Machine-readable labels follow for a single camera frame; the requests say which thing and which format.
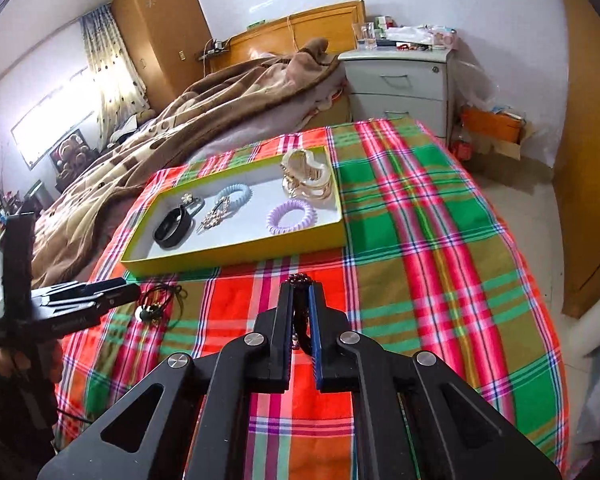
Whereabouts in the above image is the wooden wardrobe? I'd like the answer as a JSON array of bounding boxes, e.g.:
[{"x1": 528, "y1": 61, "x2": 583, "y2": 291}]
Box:
[{"x1": 111, "y1": 0, "x2": 213, "y2": 106}]

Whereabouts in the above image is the yellow-green cardboard box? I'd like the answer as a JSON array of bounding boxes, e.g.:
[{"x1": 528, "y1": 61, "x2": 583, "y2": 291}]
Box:
[{"x1": 120, "y1": 146, "x2": 348, "y2": 278}]

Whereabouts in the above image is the plaid cloth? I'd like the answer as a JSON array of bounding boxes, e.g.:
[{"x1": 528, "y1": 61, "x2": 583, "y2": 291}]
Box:
[{"x1": 55, "y1": 117, "x2": 571, "y2": 480}]

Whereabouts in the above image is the brown blanket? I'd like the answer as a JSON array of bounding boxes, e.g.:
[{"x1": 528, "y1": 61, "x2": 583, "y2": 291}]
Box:
[{"x1": 30, "y1": 37, "x2": 351, "y2": 288}]

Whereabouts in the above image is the black cord necklace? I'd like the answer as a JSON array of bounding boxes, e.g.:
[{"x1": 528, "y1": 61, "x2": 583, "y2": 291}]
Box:
[{"x1": 137, "y1": 282, "x2": 191, "y2": 331}]

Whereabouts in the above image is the orange box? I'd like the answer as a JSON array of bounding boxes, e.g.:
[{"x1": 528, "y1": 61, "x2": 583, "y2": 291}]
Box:
[{"x1": 461, "y1": 107, "x2": 523, "y2": 146}]

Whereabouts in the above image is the black wide bracelet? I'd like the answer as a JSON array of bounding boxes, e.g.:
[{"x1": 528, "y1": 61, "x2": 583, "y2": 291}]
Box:
[{"x1": 152, "y1": 206, "x2": 197, "y2": 250}]

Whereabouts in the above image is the cluttered shelf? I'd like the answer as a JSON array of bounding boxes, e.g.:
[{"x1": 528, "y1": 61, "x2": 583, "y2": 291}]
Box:
[{"x1": 0, "y1": 187, "x2": 31, "y2": 243}]

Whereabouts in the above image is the blue spiral hair tie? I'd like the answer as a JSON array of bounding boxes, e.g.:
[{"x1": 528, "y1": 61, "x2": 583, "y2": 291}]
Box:
[{"x1": 215, "y1": 183, "x2": 253, "y2": 216}]

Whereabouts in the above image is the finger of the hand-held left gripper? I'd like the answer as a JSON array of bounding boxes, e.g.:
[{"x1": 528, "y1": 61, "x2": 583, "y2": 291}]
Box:
[
  {"x1": 87, "y1": 285, "x2": 142, "y2": 314},
  {"x1": 42, "y1": 281, "x2": 129, "y2": 305}
]

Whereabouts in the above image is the person's left hand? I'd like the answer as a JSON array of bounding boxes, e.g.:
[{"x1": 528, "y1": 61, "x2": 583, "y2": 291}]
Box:
[{"x1": 0, "y1": 345, "x2": 19, "y2": 379}]

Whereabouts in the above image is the dark beaded bracelet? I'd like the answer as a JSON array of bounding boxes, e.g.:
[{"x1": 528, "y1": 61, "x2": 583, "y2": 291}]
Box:
[{"x1": 286, "y1": 274, "x2": 313, "y2": 353}]

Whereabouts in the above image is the clear hair claw clip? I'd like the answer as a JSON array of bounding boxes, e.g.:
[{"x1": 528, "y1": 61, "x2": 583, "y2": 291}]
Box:
[{"x1": 280, "y1": 147, "x2": 333, "y2": 200}]

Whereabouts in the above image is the clear glass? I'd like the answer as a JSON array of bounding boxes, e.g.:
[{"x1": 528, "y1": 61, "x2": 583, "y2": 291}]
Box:
[{"x1": 352, "y1": 22, "x2": 378, "y2": 52}]

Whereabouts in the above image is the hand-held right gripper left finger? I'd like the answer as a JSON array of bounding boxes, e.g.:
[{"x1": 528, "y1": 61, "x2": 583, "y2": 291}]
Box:
[{"x1": 37, "y1": 280, "x2": 296, "y2": 480}]

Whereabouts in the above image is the wooden door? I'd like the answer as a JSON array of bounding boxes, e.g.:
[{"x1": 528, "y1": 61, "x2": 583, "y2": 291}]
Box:
[{"x1": 552, "y1": 0, "x2": 600, "y2": 318}]

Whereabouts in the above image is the clear plastic bag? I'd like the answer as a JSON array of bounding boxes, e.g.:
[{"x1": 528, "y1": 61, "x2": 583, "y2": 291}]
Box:
[{"x1": 452, "y1": 57, "x2": 506, "y2": 111}]

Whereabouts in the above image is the gold rhinestone jewelry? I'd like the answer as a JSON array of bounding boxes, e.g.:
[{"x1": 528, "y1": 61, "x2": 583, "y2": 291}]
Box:
[{"x1": 196, "y1": 195, "x2": 238, "y2": 235}]

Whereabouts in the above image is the patterned curtain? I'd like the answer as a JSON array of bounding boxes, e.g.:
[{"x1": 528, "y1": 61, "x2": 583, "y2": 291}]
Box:
[{"x1": 80, "y1": 5, "x2": 153, "y2": 146}]

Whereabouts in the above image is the power strip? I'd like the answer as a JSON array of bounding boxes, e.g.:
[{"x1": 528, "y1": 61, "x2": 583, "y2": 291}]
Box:
[{"x1": 197, "y1": 40, "x2": 231, "y2": 58}]

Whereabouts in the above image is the grey nightstand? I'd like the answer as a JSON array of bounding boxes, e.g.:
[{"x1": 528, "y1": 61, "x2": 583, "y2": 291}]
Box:
[{"x1": 337, "y1": 47, "x2": 456, "y2": 146}]

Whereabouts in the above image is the bright window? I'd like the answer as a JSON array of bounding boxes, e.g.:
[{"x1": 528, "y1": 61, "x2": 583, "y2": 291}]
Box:
[{"x1": 10, "y1": 87, "x2": 101, "y2": 168}]

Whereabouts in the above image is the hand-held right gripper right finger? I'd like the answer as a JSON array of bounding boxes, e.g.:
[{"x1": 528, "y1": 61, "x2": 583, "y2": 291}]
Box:
[{"x1": 307, "y1": 282, "x2": 563, "y2": 480}]

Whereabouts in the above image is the nightstand clutter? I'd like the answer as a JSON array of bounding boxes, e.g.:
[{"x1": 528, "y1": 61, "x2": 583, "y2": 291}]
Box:
[{"x1": 372, "y1": 15, "x2": 458, "y2": 53}]

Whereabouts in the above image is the purple spiral hair tie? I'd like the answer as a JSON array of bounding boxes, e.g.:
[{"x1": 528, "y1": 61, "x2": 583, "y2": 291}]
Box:
[{"x1": 266, "y1": 199, "x2": 320, "y2": 233}]

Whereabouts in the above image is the grey flower bracelet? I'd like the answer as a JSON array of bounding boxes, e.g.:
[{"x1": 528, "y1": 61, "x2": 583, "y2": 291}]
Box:
[{"x1": 180, "y1": 191, "x2": 207, "y2": 218}]

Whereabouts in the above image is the wooden headboard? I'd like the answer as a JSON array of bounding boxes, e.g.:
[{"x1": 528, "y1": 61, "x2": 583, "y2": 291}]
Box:
[{"x1": 210, "y1": 0, "x2": 368, "y2": 78}]

